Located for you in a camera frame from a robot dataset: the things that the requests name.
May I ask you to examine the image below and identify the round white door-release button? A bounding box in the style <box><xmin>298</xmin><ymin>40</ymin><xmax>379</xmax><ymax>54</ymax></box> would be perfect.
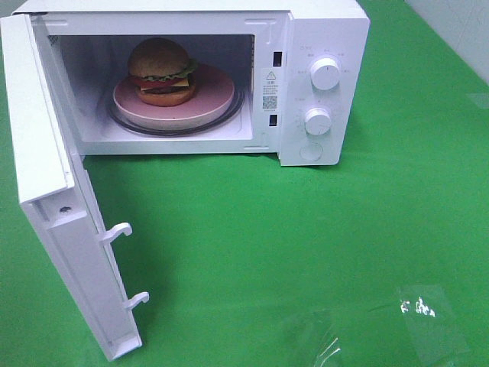
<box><xmin>300</xmin><ymin>143</ymin><xmax>322</xmax><ymax>161</ymax></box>

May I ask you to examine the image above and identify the pink ceramic plate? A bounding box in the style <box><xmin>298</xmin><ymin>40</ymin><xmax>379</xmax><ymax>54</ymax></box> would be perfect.
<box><xmin>113</xmin><ymin>64</ymin><xmax>235</xmax><ymax>131</ymax></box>

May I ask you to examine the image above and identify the toy hamburger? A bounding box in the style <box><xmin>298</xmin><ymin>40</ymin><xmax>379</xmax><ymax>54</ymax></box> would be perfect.
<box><xmin>128</xmin><ymin>37</ymin><xmax>198</xmax><ymax>107</ymax></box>

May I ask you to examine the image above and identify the white microwave door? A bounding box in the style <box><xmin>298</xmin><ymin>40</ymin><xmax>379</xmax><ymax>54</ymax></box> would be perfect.
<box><xmin>1</xmin><ymin>14</ymin><xmax>149</xmax><ymax>360</ymax></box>

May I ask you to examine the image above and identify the glass microwave turntable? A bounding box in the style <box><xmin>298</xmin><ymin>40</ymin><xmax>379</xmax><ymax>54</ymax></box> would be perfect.
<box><xmin>107</xmin><ymin>90</ymin><xmax>245</xmax><ymax>138</ymax></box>

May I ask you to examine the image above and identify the lower white timer knob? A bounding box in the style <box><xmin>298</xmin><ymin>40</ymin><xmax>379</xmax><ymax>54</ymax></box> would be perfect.
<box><xmin>304</xmin><ymin>108</ymin><xmax>332</xmax><ymax>135</ymax></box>

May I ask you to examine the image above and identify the white warning label sticker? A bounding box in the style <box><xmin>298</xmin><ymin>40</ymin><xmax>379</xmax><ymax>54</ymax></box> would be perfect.
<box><xmin>259</xmin><ymin>67</ymin><xmax>282</xmax><ymax>112</ymax></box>

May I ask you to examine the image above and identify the white microwave oven body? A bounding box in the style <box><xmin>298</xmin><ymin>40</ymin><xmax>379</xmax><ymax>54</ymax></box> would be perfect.
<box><xmin>10</xmin><ymin>1</ymin><xmax>370</xmax><ymax>166</ymax></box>

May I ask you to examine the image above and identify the upper white power knob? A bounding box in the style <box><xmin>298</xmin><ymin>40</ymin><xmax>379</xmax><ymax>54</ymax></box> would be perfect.
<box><xmin>309</xmin><ymin>56</ymin><xmax>341</xmax><ymax>90</ymax></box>

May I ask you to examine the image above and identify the clear tape patch centre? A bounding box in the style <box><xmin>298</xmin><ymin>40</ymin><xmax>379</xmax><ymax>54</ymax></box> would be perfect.
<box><xmin>282</xmin><ymin>308</ymin><xmax>344</xmax><ymax>366</ymax></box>

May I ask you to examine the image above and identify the clear tape patch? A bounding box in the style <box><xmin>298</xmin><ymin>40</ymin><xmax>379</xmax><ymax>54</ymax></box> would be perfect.
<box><xmin>397</xmin><ymin>284</ymin><xmax>470</xmax><ymax>366</ymax></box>
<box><xmin>282</xmin><ymin>308</ymin><xmax>344</xmax><ymax>366</ymax></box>

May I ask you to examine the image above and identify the clear tape patch right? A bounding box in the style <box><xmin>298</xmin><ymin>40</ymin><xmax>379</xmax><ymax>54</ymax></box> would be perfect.
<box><xmin>397</xmin><ymin>284</ymin><xmax>470</xmax><ymax>366</ymax></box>

